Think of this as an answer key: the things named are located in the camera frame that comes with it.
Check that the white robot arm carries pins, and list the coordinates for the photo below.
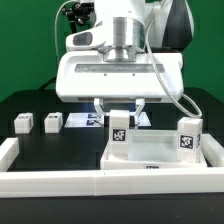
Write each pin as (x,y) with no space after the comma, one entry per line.
(128,55)

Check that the white marker sheet with tags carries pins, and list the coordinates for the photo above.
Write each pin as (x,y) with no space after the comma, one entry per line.
(92,119)

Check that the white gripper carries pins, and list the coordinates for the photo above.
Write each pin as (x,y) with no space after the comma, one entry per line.
(83,75)

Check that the white square table top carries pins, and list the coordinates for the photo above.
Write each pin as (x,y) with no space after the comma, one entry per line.
(149,149)

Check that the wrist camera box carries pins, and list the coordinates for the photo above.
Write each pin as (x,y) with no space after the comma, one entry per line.
(91,39)

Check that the white U-shaped obstacle fence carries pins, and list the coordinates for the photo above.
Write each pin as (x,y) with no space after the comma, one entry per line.
(102,183)

